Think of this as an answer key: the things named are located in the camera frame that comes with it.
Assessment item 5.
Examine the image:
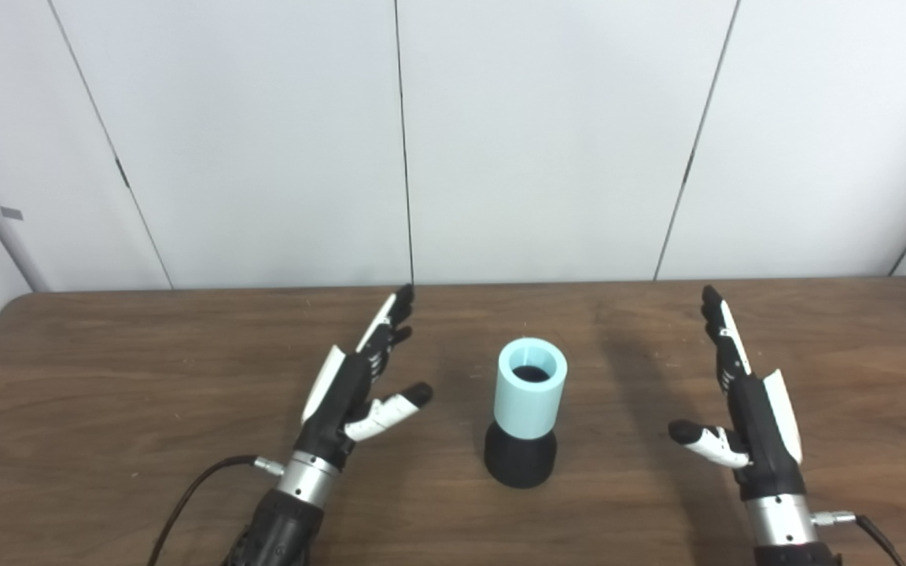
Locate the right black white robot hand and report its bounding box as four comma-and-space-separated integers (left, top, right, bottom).
668, 285, 806, 502

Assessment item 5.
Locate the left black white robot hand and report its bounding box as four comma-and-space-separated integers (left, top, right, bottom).
293, 285, 434, 472

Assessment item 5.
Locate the light-blue hose piece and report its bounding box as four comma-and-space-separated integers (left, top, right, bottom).
494, 337, 569, 439

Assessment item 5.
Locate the black flared nozzle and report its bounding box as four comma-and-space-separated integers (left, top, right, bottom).
484, 421, 558, 489

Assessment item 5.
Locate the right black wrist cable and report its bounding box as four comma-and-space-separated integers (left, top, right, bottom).
811, 511, 906, 566

